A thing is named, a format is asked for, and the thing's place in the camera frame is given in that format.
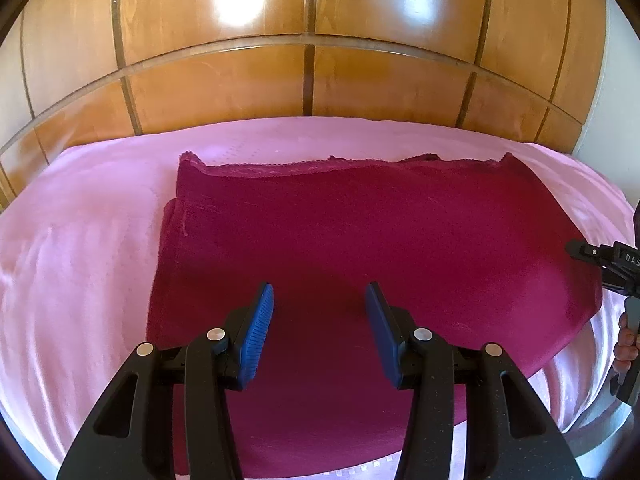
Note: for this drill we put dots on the wooden headboard panels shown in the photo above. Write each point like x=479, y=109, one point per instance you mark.
x=215, y=85

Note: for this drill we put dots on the pale bed frame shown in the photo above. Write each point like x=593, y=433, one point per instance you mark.
x=597, y=430

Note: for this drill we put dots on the person's right hand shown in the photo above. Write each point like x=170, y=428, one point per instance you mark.
x=627, y=350

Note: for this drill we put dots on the pink bed sheet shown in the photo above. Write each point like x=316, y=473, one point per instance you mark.
x=85, y=240

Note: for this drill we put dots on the dark red knit garment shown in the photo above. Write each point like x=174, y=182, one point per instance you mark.
x=375, y=225

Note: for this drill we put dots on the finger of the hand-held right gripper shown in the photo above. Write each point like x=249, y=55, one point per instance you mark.
x=582, y=249

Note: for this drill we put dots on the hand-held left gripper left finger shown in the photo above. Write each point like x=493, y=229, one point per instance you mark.
x=257, y=330

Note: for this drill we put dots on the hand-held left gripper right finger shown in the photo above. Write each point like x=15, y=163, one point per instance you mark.
x=382, y=330

